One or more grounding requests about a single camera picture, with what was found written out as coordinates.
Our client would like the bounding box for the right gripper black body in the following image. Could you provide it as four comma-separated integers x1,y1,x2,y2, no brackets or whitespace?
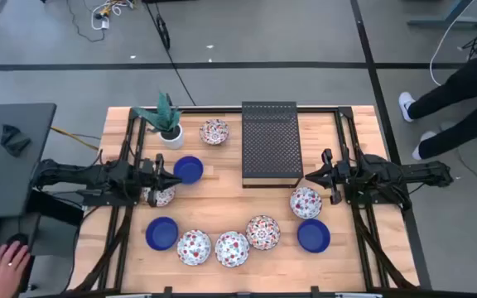
323,148,352,205

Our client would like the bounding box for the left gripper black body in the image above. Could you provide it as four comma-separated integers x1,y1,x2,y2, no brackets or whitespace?
141,153,164,207

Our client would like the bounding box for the floral pattern mini bowl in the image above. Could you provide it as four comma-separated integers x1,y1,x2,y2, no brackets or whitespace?
142,185,176,208
176,228,213,267
214,230,251,268
289,185,323,220

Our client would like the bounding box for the blue mini bowl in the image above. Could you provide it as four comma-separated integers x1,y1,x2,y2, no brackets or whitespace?
145,216,180,252
173,155,205,185
296,219,331,254

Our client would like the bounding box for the geometric pattern mini bowl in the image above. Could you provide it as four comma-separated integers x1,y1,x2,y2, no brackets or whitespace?
199,118,230,147
245,214,282,251

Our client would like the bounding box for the white plant pot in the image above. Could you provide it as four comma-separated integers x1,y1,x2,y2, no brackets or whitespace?
158,123,185,151

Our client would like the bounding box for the black perforated metal rack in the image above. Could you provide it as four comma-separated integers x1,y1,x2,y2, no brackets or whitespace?
241,101,305,190

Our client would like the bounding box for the green snake plant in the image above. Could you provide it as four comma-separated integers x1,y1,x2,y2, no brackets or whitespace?
132,91,182,133

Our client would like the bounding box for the white shoe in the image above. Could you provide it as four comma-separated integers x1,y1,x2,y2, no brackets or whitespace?
398,91,417,123
412,131,437,161

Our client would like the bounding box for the black equipment box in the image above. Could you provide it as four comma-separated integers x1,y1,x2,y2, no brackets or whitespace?
26,188,85,228

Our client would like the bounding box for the black triangular printed part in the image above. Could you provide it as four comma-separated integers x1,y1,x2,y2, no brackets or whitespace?
0,123,22,144
4,136,31,158

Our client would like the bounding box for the black computer mouse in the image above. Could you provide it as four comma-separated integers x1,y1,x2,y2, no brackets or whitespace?
6,233,31,249

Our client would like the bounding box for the person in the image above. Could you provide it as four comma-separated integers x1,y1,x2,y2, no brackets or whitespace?
406,43,477,161

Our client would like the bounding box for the person's hand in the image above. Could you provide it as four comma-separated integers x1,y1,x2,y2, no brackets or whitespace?
0,241,31,298

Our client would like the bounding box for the blue-grey table foot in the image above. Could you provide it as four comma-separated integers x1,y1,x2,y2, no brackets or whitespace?
407,0,477,29

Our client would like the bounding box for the black aluminium table frame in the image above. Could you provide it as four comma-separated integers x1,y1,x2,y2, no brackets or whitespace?
70,105,420,298

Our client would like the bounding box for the black braided cable sleeve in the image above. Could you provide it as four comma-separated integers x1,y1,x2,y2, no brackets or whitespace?
352,205,417,291
70,204,134,293

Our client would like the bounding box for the yellow cable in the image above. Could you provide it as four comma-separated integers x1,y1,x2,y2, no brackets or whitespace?
50,126,101,152

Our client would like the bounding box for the long black strapped cable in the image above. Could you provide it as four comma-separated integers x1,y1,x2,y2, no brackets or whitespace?
144,0,197,107

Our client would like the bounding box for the white cable bundle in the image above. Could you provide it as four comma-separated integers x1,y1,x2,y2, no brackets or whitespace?
90,0,135,31

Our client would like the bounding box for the long white cable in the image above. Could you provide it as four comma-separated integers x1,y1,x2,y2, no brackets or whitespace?
428,0,476,87

